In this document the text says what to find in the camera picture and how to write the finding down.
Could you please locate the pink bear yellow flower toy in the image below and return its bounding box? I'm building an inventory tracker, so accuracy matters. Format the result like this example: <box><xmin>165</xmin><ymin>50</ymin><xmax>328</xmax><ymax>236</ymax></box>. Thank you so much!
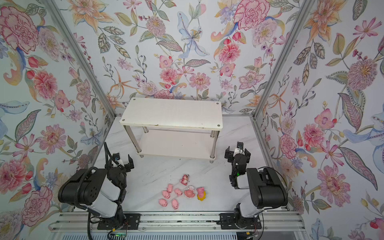
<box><xmin>197</xmin><ymin>187</ymin><xmax>206</xmax><ymax>201</ymax></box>

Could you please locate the pink bear with strawberry hat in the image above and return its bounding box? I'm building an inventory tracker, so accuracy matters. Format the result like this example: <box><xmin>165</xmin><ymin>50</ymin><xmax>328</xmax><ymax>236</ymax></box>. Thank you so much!
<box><xmin>180</xmin><ymin>174</ymin><xmax>189</xmax><ymax>186</ymax></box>

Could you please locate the pink bear white bowl toy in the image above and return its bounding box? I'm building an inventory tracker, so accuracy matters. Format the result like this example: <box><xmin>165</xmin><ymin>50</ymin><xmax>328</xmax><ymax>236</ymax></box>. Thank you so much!
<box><xmin>184</xmin><ymin>186</ymin><xmax>196</xmax><ymax>199</ymax></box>

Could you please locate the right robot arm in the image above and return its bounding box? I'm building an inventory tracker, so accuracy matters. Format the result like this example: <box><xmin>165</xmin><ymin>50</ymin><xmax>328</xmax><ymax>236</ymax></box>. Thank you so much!
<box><xmin>220</xmin><ymin>142</ymin><xmax>288</xmax><ymax>230</ymax></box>

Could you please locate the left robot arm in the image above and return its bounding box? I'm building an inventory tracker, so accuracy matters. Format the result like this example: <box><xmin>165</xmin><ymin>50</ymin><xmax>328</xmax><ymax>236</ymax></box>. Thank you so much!
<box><xmin>58</xmin><ymin>154</ymin><xmax>135</xmax><ymax>230</ymax></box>

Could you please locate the white two-tier shelf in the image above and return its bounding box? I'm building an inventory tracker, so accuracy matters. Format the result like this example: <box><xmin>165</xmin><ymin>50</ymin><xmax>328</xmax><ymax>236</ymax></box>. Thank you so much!
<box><xmin>120</xmin><ymin>98</ymin><xmax>224</xmax><ymax>163</ymax></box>

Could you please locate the small pink pig toy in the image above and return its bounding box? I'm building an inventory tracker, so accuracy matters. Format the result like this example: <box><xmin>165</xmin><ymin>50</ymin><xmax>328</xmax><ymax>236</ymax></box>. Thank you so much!
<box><xmin>162</xmin><ymin>191</ymin><xmax>171</xmax><ymax>199</ymax></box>
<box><xmin>167</xmin><ymin>184</ymin><xmax>173</xmax><ymax>193</ymax></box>
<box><xmin>159</xmin><ymin>199</ymin><xmax>168</xmax><ymax>207</ymax></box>
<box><xmin>174</xmin><ymin>188</ymin><xmax>183</xmax><ymax>196</ymax></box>
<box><xmin>172</xmin><ymin>199</ymin><xmax>179</xmax><ymax>210</ymax></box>

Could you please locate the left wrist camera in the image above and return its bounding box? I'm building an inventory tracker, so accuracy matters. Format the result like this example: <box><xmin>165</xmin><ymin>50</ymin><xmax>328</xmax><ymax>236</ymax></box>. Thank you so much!
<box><xmin>115</xmin><ymin>153</ymin><xmax>124</xmax><ymax>166</ymax></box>

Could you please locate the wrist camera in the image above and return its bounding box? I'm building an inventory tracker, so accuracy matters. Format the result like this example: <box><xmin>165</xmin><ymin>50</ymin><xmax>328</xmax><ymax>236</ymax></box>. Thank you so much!
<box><xmin>234</xmin><ymin>142</ymin><xmax>245</xmax><ymax>155</ymax></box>
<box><xmin>115</xmin><ymin>153</ymin><xmax>124</xmax><ymax>166</ymax></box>

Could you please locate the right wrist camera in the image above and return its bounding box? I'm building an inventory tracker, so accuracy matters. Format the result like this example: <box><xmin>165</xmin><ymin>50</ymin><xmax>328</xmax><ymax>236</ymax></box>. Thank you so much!
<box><xmin>234</xmin><ymin>142</ymin><xmax>245</xmax><ymax>155</ymax></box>

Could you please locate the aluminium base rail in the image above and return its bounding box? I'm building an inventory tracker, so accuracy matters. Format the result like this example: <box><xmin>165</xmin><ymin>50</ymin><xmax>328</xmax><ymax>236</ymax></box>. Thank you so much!
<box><xmin>48</xmin><ymin>210</ymin><xmax>306</xmax><ymax>233</ymax></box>

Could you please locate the right aluminium corner post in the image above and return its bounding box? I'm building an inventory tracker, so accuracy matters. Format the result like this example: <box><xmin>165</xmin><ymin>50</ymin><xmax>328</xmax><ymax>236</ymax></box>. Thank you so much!
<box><xmin>253</xmin><ymin>0</ymin><xmax>313</xmax><ymax>119</ymax></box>

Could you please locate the aluminium corner post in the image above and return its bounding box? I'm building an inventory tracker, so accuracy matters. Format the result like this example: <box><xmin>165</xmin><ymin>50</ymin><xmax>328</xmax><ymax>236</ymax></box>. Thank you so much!
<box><xmin>253</xmin><ymin>0</ymin><xmax>313</xmax><ymax>119</ymax></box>
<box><xmin>41</xmin><ymin>0</ymin><xmax>117</xmax><ymax>118</ymax></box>

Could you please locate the left aluminium corner post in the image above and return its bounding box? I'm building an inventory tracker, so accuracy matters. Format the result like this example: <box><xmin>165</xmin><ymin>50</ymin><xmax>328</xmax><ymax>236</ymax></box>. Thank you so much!
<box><xmin>41</xmin><ymin>0</ymin><xmax>117</xmax><ymax>118</ymax></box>

